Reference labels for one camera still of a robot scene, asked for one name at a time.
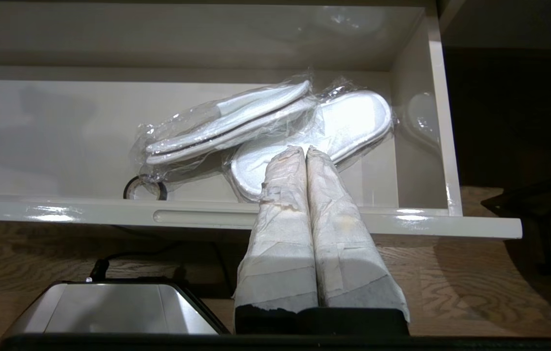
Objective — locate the silver robot base box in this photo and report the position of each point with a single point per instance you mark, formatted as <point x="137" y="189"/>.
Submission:
<point x="109" y="309"/>

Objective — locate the black metal stand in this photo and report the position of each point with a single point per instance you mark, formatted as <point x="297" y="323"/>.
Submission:
<point x="543" y="229"/>

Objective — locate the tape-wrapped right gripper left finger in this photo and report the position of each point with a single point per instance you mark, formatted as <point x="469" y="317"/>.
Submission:
<point x="280" y="234"/>

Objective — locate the cream cabinet drawer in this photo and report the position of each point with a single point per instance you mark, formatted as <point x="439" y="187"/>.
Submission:
<point x="61" y="136"/>

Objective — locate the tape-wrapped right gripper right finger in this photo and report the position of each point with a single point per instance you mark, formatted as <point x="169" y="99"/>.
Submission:
<point x="344" y="243"/>

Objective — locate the bagged white slippers pair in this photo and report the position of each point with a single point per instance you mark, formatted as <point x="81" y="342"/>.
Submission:
<point x="231" y="122"/>
<point x="353" y="122"/>

